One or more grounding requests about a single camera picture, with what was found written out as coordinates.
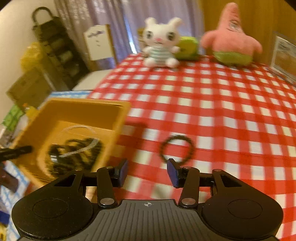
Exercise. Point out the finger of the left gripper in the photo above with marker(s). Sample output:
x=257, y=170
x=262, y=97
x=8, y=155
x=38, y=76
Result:
x=10, y=154

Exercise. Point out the green carton boxes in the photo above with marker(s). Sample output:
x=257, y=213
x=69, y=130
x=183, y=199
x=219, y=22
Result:
x=12, y=118

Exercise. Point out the red checkered tablecloth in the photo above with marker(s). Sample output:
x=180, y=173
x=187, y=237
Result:
x=241, y=120

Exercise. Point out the pink starfish plush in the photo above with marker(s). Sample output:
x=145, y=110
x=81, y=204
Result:
x=229, y=44

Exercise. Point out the white bunny plush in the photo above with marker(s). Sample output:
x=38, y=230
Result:
x=161, y=41

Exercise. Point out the white wooden chair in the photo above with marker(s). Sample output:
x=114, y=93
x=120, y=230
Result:
x=100, y=46

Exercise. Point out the yellow plastic bag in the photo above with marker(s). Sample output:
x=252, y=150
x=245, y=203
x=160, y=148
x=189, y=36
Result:
x=32, y=58

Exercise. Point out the green tissue pack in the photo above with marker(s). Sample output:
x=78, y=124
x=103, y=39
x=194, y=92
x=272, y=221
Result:
x=189, y=48

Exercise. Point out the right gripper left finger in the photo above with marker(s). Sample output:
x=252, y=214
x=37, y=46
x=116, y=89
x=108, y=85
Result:
x=108, y=178

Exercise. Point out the cardboard box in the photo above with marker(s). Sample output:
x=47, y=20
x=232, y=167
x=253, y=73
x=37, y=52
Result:
x=31, y=88

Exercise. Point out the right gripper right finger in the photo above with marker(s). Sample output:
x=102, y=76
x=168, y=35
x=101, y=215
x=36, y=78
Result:
x=187, y=178

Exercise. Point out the framed picture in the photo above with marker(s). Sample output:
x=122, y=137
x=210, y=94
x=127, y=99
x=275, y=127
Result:
x=283, y=58

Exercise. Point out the black folding rack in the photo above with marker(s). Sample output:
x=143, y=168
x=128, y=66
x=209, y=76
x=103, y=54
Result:
x=60, y=49

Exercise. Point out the nut jar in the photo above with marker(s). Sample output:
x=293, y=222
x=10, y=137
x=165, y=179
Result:
x=141, y=41

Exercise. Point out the purple curtain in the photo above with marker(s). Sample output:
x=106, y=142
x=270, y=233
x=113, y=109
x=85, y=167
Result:
x=125, y=18

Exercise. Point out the orange juice bottle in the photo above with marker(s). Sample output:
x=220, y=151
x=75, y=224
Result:
x=30, y=111

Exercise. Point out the yellow plastic tray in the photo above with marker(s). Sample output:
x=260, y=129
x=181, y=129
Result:
x=62, y=119

